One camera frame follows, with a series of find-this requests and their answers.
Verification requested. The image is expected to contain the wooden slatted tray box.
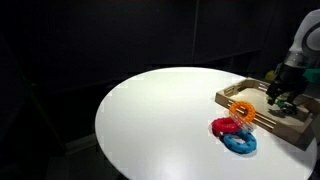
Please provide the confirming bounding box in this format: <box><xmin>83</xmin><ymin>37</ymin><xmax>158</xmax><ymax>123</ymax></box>
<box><xmin>214</xmin><ymin>77</ymin><xmax>320</xmax><ymax>146</ymax></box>

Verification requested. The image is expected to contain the dark green knobbly ring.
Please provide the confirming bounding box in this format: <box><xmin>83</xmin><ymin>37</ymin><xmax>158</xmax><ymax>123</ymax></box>
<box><xmin>273</xmin><ymin>97</ymin><xmax>298</xmax><ymax>115</ymax></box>

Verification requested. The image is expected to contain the yellow object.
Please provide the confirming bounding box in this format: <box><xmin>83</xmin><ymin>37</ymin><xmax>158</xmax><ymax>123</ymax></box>
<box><xmin>264</xmin><ymin>69</ymin><xmax>278</xmax><ymax>81</ymax></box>

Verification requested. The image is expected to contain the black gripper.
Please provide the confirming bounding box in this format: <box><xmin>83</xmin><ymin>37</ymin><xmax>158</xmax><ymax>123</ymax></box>
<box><xmin>266</xmin><ymin>62</ymin><xmax>310</xmax><ymax>108</ymax></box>

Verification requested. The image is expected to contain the orange knobbly ring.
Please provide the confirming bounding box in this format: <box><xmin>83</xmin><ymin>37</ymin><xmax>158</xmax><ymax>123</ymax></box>
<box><xmin>228</xmin><ymin>100</ymin><xmax>257</xmax><ymax>124</ymax></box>

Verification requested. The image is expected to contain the clear plastic ring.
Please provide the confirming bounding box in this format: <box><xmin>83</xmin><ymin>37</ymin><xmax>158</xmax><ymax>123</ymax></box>
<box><xmin>229</xmin><ymin>112</ymin><xmax>257</xmax><ymax>133</ymax></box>

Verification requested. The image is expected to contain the red ring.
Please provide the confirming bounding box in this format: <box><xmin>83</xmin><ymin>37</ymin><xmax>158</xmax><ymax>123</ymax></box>
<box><xmin>210</xmin><ymin>116</ymin><xmax>243</xmax><ymax>137</ymax></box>

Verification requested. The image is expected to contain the teal object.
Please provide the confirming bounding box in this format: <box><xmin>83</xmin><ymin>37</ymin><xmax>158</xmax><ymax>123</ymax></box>
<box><xmin>304</xmin><ymin>68</ymin><xmax>320</xmax><ymax>83</ymax></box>

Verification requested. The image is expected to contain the blue ring with dark dots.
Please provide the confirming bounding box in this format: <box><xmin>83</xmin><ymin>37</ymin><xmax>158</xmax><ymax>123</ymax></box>
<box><xmin>222</xmin><ymin>129</ymin><xmax>258</xmax><ymax>155</ymax></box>

